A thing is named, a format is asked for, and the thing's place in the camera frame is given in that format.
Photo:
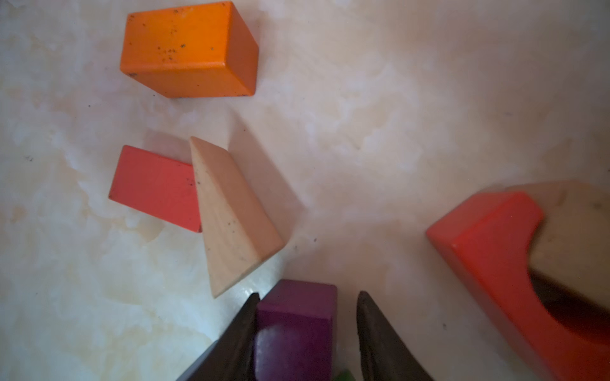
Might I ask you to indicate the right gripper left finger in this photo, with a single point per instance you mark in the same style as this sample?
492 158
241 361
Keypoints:
231 357

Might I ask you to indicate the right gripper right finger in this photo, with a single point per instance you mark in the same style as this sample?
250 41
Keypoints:
384 356

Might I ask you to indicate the purple cube block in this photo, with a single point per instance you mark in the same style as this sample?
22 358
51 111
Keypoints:
296 331

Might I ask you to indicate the green cube block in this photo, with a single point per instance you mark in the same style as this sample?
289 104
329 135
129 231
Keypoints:
345 375

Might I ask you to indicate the natural wood triangle block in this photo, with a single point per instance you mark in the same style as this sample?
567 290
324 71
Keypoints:
238 234

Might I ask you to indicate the red arch block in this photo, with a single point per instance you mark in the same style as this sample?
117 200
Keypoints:
485 241

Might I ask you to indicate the red rectangular block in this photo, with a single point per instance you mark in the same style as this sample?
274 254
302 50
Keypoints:
159 186

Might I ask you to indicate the natural wood cube block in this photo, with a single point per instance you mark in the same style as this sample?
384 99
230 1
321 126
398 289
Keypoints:
570 248

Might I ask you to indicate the orange wooden block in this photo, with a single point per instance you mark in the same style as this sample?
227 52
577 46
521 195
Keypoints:
201 51

